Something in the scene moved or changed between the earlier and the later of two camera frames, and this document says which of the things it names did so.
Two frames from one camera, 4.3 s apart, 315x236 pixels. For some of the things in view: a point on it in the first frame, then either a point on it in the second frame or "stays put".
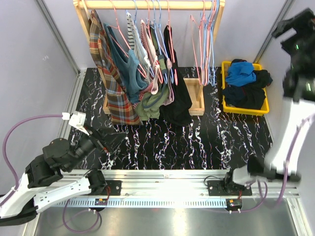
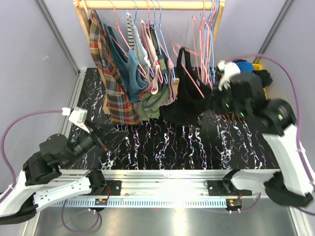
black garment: [174, 114] to [194, 100]
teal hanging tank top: [136, 83] stays put
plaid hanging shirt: [123, 109] stays put
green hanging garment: [148, 107] stays put
